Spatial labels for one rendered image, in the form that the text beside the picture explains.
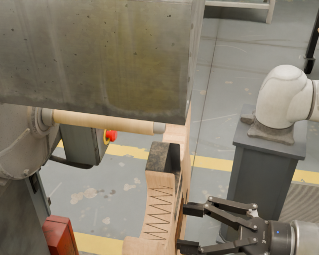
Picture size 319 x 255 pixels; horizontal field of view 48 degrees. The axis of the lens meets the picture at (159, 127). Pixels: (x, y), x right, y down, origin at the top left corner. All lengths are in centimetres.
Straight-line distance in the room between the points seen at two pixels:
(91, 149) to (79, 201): 120
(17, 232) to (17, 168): 40
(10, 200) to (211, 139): 177
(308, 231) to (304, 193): 160
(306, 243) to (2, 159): 53
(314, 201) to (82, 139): 161
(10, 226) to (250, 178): 98
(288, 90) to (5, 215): 99
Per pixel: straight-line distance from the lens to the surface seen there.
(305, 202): 227
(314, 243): 71
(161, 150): 56
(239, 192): 167
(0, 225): 97
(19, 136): 65
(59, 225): 131
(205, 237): 200
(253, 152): 150
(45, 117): 67
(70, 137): 99
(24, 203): 105
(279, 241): 71
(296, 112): 143
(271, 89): 139
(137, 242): 47
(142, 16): 36
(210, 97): 293
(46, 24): 40
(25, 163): 69
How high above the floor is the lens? 165
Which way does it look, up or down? 39 degrees down
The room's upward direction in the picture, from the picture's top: straight up
